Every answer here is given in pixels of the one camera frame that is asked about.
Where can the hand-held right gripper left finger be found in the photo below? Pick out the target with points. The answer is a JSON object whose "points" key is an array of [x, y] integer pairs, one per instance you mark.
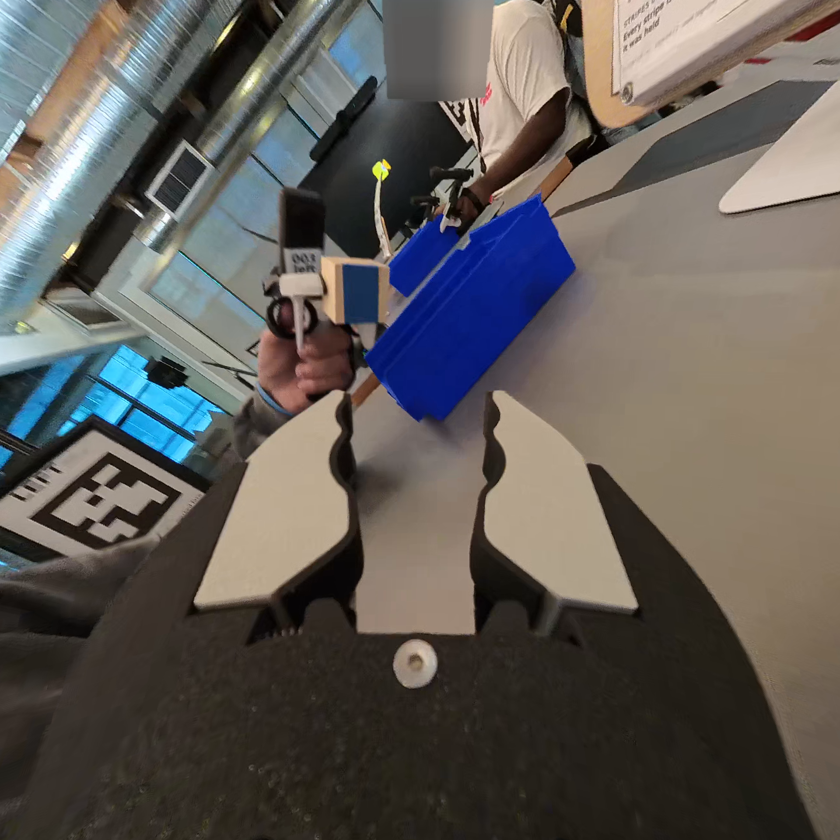
{"points": [[282, 518]]}

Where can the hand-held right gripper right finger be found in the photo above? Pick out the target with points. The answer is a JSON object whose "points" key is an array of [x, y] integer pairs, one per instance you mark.
{"points": [[551, 518]]}

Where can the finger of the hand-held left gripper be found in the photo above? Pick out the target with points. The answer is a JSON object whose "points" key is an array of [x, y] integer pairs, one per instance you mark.
{"points": [[366, 333], [302, 287]]}

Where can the wooden cube with blue stripe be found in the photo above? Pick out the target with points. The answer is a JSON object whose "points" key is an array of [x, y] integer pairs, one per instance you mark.
{"points": [[354, 289]]}

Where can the blue plastic bin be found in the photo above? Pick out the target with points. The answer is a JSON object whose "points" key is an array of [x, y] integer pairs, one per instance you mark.
{"points": [[472, 315], [420, 259]]}

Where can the grey desk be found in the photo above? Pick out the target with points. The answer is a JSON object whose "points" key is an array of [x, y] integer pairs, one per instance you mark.
{"points": [[689, 394]]}

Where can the person's left hand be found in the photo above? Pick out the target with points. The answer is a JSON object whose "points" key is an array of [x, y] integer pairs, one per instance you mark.
{"points": [[321, 367]]}

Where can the white paper strip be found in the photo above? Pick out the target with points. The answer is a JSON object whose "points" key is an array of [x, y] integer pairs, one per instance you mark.
{"points": [[379, 216]]}

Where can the yellow clip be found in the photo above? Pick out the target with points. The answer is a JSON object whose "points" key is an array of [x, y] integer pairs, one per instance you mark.
{"points": [[381, 170]]}

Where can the blue wristband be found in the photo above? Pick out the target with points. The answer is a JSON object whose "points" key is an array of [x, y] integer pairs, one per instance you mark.
{"points": [[272, 401]]}

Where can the white air vent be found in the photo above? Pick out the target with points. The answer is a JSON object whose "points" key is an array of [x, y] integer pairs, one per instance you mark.
{"points": [[178, 177]]}

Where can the large black screen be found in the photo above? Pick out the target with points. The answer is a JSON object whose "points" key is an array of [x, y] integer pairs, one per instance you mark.
{"points": [[407, 131]]}

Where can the black and white tag poster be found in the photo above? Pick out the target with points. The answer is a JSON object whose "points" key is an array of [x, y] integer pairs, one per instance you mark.
{"points": [[459, 115], [98, 505]]}

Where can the printed instruction sheet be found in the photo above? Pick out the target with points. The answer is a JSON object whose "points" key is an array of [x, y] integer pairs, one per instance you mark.
{"points": [[676, 46]]}

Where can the black camera bar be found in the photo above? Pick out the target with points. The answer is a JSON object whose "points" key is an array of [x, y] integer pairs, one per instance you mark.
{"points": [[344, 118]]}

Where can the smooth silver ventilation duct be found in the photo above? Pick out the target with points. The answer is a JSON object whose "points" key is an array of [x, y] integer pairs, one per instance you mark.
{"points": [[262, 85]]}

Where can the ribbed silver ventilation duct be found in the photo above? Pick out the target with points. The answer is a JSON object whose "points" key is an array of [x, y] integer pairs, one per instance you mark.
{"points": [[85, 131]]}

